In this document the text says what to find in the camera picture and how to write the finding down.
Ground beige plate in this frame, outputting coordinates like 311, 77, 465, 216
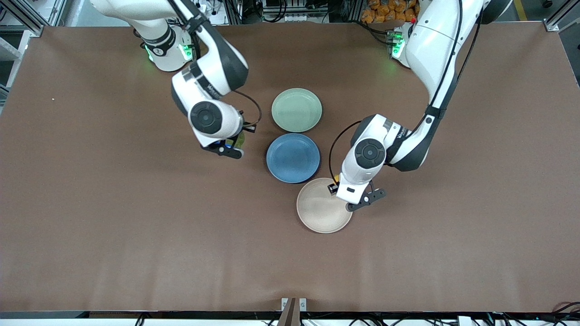
296, 177, 354, 234

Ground black base cable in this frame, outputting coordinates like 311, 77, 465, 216
360, 20, 394, 46

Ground aluminium frame corner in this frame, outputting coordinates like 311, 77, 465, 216
543, 0, 580, 32
0, 0, 44, 38

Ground pale green plate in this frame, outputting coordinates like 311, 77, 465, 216
271, 88, 323, 133

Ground pile of orange packets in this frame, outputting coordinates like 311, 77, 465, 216
361, 0, 422, 24

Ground blue plate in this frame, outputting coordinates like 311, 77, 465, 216
266, 133, 320, 184

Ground black table edge rail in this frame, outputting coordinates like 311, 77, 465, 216
0, 311, 580, 320

